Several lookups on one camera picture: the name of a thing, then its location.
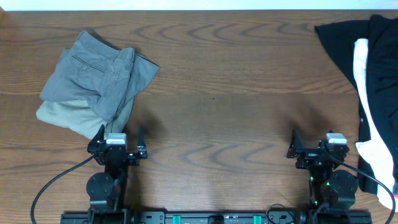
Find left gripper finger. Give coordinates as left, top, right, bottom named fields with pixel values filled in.
left=90, top=124, right=105, bottom=146
left=137, top=126, right=146, bottom=152

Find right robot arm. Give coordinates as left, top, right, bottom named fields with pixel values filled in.
left=287, top=129, right=358, bottom=210

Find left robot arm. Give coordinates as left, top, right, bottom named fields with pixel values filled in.
left=86, top=126, right=148, bottom=212

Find beige folded shorts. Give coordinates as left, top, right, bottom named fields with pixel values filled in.
left=36, top=99, right=134, bottom=139

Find white shirt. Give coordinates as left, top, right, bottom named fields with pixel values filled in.
left=353, top=39, right=397, bottom=209

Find grey folded shorts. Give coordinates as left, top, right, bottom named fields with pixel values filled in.
left=40, top=30, right=159, bottom=122

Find black shirt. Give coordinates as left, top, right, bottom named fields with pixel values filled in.
left=314, top=14, right=398, bottom=195

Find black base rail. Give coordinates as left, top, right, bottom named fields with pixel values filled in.
left=60, top=210, right=373, bottom=224

